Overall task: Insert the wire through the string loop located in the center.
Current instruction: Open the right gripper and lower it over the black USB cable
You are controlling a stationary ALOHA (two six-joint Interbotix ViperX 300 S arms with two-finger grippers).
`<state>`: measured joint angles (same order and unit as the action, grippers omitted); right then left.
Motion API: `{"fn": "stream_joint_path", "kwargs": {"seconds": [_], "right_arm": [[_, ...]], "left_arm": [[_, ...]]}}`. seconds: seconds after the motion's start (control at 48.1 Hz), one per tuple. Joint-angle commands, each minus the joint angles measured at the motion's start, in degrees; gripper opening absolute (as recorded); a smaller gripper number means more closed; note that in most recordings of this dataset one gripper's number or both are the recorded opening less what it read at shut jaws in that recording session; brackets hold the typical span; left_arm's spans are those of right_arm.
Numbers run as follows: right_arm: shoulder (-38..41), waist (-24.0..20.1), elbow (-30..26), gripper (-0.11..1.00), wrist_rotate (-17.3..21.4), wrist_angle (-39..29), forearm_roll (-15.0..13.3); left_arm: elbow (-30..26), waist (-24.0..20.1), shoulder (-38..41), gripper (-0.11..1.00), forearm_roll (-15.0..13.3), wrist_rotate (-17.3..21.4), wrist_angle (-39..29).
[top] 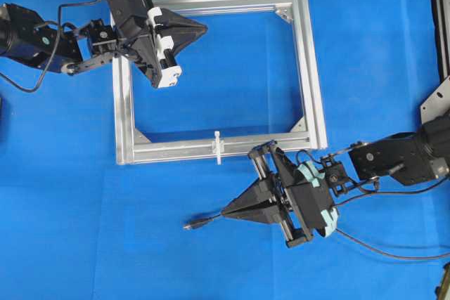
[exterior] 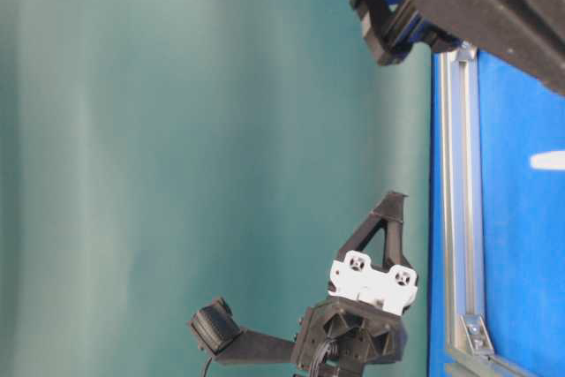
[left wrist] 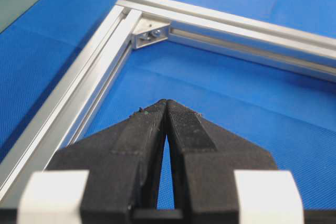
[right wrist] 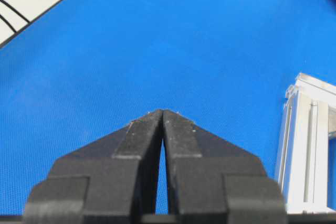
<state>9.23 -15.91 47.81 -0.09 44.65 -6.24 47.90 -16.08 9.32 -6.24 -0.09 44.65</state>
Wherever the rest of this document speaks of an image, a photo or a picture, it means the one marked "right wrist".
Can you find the aluminium extrusion frame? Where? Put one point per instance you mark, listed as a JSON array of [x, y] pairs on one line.
[[307, 126]]

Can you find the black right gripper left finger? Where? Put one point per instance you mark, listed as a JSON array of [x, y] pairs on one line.
[[111, 180]]

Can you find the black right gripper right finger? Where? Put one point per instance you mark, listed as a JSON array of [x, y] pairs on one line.
[[214, 181]]

